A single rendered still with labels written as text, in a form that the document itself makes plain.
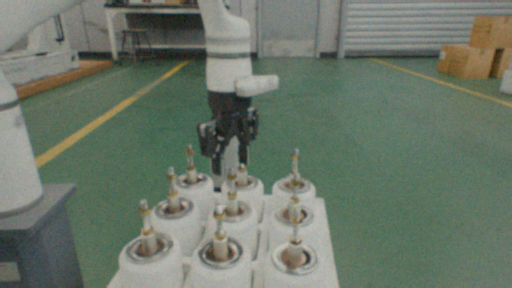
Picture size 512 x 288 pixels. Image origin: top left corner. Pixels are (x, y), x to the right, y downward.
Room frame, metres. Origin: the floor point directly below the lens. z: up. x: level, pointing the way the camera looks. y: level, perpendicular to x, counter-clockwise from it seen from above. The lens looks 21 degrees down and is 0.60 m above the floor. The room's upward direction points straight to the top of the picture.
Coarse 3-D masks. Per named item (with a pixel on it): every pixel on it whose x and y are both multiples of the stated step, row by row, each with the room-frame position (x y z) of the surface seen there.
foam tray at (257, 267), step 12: (264, 204) 0.70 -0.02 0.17; (264, 216) 0.63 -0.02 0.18; (324, 216) 0.63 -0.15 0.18; (204, 228) 0.60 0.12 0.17; (264, 228) 0.59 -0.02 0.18; (324, 228) 0.59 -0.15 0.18; (204, 240) 0.55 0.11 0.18; (264, 240) 0.55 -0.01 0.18; (324, 240) 0.55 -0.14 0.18; (264, 252) 0.51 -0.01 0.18; (324, 252) 0.51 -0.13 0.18; (252, 264) 0.48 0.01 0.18; (120, 276) 0.45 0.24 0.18; (252, 276) 0.47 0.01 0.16; (324, 276) 0.45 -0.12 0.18; (336, 276) 0.45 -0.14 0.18
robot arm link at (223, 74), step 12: (216, 60) 0.51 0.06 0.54; (228, 60) 0.51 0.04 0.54; (240, 60) 0.52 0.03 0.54; (216, 72) 0.51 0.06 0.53; (228, 72) 0.51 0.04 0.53; (240, 72) 0.51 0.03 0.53; (216, 84) 0.51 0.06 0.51; (228, 84) 0.51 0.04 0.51; (240, 84) 0.47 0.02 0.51; (252, 84) 0.48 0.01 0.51; (264, 84) 0.50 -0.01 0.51; (276, 84) 0.52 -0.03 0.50
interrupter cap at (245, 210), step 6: (222, 204) 0.57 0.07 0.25; (240, 204) 0.57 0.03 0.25; (246, 204) 0.57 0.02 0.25; (240, 210) 0.55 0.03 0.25; (246, 210) 0.54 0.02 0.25; (228, 216) 0.53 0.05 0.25; (234, 216) 0.53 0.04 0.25; (240, 216) 0.52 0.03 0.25; (246, 216) 0.52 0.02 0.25; (228, 222) 0.51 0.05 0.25; (234, 222) 0.51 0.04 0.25
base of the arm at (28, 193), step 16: (0, 112) 0.48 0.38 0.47; (16, 112) 0.50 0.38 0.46; (0, 128) 0.47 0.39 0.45; (16, 128) 0.49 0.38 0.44; (0, 144) 0.47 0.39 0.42; (16, 144) 0.49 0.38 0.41; (0, 160) 0.46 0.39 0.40; (16, 160) 0.48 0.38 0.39; (32, 160) 0.51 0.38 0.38; (0, 176) 0.46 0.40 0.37; (16, 176) 0.47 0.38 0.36; (32, 176) 0.50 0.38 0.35; (0, 192) 0.46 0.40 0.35; (16, 192) 0.47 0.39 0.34; (32, 192) 0.49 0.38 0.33; (0, 208) 0.45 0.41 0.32; (16, 208) 0.47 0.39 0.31
